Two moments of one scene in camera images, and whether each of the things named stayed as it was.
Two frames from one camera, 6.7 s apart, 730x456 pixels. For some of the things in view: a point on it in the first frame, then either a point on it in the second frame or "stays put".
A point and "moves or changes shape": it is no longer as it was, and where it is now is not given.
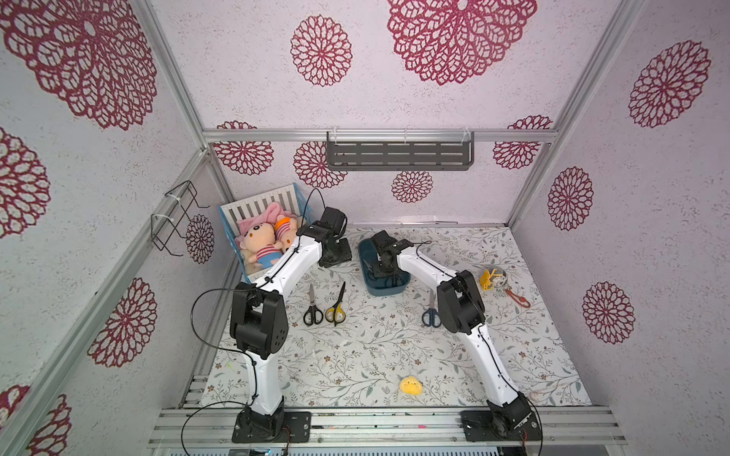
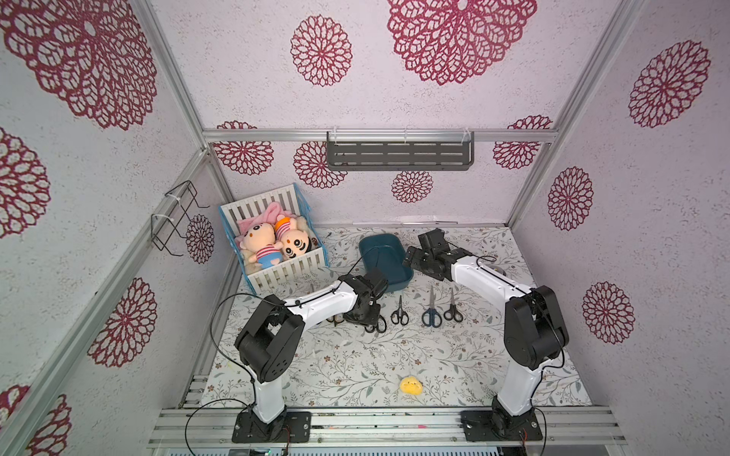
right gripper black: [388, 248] to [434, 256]
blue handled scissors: [432, 317] stays put
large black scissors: [313, 314] moves or changes shape
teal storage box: [390, 284] stays put
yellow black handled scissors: [336, 313] stays put
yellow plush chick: [411, 386] stays put
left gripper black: [345, 255] to [372, 319]
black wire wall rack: [163, 227] stays put
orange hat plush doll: [286, 231] stays put
